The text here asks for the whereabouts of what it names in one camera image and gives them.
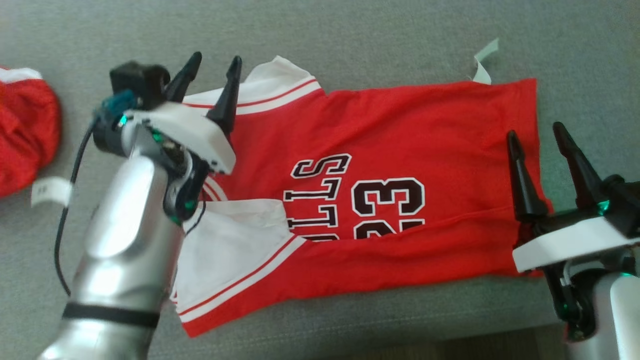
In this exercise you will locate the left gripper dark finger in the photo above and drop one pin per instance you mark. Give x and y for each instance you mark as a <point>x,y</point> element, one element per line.
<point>184,80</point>
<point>229,100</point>

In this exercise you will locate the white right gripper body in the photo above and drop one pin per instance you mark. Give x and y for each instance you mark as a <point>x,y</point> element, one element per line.
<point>565,245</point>

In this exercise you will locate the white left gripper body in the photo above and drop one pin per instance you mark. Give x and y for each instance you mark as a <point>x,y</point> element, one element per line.
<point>190,130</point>

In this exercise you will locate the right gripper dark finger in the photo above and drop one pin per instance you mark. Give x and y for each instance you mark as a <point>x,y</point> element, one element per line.
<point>582,180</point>
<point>524,185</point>

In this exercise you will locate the red white basketball jersey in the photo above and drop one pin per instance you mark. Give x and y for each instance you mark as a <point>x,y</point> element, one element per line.
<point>400,130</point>

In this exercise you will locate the red basketball shorts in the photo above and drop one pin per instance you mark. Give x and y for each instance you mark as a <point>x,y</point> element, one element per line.
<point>25,135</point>

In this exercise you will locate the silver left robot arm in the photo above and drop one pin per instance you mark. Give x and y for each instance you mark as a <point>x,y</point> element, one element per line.
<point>125,235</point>

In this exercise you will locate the wide grey sofa chaise seat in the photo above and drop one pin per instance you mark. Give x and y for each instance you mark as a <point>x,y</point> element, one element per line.
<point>375,30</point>

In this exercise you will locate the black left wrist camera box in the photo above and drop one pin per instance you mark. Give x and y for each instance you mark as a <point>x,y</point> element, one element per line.
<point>137,80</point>

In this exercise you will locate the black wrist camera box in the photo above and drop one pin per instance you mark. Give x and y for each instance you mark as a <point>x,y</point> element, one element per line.
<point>625,200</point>
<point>137,80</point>

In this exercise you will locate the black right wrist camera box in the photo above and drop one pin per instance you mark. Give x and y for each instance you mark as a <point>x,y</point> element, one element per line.
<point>625,200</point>

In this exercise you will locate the teal left camera connector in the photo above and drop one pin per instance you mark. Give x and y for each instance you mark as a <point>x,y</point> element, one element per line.
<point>120,102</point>

